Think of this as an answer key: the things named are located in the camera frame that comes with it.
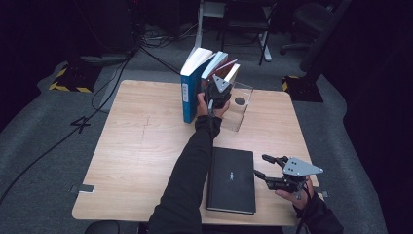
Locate black stand with striped base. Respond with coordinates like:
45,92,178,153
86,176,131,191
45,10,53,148
282,0,354,103

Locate black yellow striped stand base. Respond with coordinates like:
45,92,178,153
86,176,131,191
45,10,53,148
48,62,102,94

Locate grey flat stand base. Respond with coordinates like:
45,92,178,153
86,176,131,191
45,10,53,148
79,53,134,68

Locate tangle of floor cables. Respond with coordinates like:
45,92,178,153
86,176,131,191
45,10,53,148
141,22,197,44

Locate illustrated red blue book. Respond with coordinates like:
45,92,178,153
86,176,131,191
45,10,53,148
200,51,239,96

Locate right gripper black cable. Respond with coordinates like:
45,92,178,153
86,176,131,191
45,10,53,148
299,184,311,234

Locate white metal stand leg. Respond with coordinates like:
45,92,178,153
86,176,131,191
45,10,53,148
189,0,227,61

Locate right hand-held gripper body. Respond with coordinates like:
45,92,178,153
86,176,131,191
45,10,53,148
271,156,324,193

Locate black book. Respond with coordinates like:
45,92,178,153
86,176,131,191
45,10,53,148
206,146,257,215

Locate person's left hand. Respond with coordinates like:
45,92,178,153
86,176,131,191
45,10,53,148
195,92,231,120

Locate long black floor cable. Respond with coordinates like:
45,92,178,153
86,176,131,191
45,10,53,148
0,48,141,205

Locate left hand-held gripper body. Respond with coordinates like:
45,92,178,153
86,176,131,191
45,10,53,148
207,74,233,110

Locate clear acrylic book rack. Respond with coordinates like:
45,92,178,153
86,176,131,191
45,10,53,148
223,81,254,133

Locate white stand foot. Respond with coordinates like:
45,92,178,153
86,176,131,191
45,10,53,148
258,32,273,63

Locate black metal frame chair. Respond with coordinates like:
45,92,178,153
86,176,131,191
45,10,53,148
219,0,277,66

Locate grey tape piece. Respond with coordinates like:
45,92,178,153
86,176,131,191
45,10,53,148
70,183,95,195
313,186,329,199

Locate person's right hand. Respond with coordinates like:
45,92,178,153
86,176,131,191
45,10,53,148
275,179,315,211

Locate dark office chair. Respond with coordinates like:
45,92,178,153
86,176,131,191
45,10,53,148
280,1,330,57

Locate yellow book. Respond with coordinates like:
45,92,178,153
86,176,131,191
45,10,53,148
223,62,242,86

